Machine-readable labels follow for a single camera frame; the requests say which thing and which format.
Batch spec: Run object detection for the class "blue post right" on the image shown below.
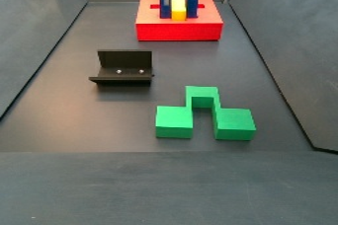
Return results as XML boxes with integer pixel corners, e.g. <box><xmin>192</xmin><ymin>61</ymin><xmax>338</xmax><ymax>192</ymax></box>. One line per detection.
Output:
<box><xmin>185</xmin><ymin>0</ymin><xmax>197</xmax><ymax>18</ymax></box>

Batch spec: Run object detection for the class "green bridge-shaped block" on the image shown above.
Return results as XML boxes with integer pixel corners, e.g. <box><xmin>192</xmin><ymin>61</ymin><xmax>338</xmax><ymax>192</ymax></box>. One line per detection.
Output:
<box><xmin>156</xmin><ymin>86</ymin><xmax>256</xmax><ymax>141</ymax></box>

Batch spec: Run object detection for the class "red base board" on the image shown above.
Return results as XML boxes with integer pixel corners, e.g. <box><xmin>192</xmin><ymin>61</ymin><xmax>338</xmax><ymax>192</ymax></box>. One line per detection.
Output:
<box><xmin>135</xmin><ymin>0</ymin><xmax>223</xmax><ymax>41</ymax></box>

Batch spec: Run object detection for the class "black angle fixture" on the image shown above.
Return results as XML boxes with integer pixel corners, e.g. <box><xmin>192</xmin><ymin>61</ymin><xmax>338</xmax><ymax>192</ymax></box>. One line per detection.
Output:
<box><xmin>88</xmin><ymin>49</ymin><xmax>153</xmax><ymax>85</ymax></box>

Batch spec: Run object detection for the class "yellow long bar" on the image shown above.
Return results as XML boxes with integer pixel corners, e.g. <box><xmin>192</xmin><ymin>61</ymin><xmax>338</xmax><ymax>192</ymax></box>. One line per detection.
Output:
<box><xmin>169</xmin><ymin>0</ymin><xmax>185</xmax><ymax>21</ymax></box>

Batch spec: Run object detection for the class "blue post left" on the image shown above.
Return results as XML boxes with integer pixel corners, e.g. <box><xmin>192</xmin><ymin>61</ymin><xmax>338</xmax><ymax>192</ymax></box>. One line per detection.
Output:
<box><xmin>160</xmin><ymin>0</ymin><xmax>171</xmax><ymax>19</ymax></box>

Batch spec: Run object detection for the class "blue post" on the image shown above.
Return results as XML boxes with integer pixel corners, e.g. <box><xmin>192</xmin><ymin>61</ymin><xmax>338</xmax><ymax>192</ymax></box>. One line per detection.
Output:
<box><xmin>185</xmin><ymin>0</ymin><xmax>197</xmax><ymax>18</ymax></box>
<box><xmin>160</xmin><ymin>0</ymin><xmax>171</xmax><ymax>19</ymax></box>

